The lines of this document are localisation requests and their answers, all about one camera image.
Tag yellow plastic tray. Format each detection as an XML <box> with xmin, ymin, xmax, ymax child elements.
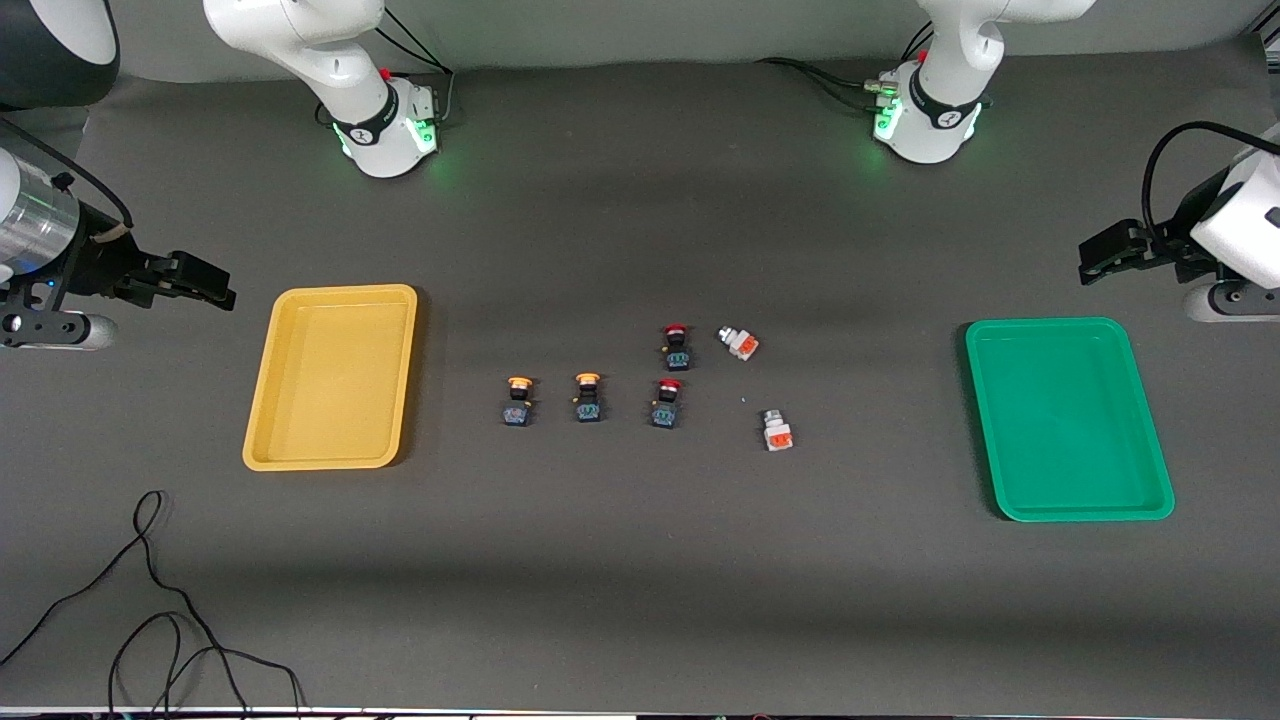
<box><xmin>242</xmin><ymin>284</ymin><xmax>419</xmax><ymax>472</ymax></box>

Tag green plastic tray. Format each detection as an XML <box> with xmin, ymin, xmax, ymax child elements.
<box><xmin>964</xmin><ymin>317</ymin><xmax>1176</xmax><ymax>523</ymax></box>

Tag dark grey table mat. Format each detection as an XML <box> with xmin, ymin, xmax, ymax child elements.
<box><xmin>0</xmin><ymin>40</ymin><xmax>1280</xmax><ymax>717</ymax></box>

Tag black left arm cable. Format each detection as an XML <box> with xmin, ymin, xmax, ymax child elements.
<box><xmin>1143</xmin><ymin>122</ymin><xmax>1280</xmax><ymax>251</ymax></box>

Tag loose thin black cable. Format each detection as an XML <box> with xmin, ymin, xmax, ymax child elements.
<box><xmin>0</xmin><ymin>489</ymin><xmax>306</xmax><ymax>717</ymax></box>

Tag black right arm base cables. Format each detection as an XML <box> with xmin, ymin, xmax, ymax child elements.
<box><xmin>375</xmin><ymin>8</ymin><xmax>457</xmax><ymax>129</ymax></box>

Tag black arm base cables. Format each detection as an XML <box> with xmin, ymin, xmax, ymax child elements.
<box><xmin>375</xmin><ymin>8</ymin><xmax>457</xmax><ymax>129</ymax></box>
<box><xmin>755</xmin><ymin>20</ymin><xmax>936</xmax><ymax>113</ymax></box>

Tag black left arm base cables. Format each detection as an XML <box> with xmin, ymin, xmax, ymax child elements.
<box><xmin>755</xmin><ymin>20</ymin><xmax>936</xmax><ymax>113</ymax></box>

